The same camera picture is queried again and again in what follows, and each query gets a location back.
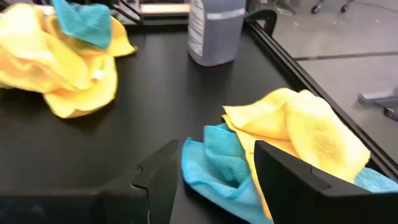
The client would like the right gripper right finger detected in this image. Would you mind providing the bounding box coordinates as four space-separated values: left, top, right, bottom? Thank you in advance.
253 139 398 224

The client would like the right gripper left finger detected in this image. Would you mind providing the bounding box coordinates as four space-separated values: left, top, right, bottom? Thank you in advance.
0 139 180 224

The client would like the yellow microfiber towel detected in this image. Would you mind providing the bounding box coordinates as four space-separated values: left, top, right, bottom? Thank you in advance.
0 2 137 119
221 88 372 220

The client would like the blue microfiber towel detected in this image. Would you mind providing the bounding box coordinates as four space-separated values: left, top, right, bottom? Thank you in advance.
50 0 113 50
181 123 398 224

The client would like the gray desk leg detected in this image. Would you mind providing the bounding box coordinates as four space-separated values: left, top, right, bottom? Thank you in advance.
356 88 398 108

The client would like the spray bottle with blue trigger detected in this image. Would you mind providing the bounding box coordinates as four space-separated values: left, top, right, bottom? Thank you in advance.
187 0 247 67

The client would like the chair base with casters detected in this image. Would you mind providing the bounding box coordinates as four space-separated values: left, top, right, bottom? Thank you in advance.
310 0 354 15

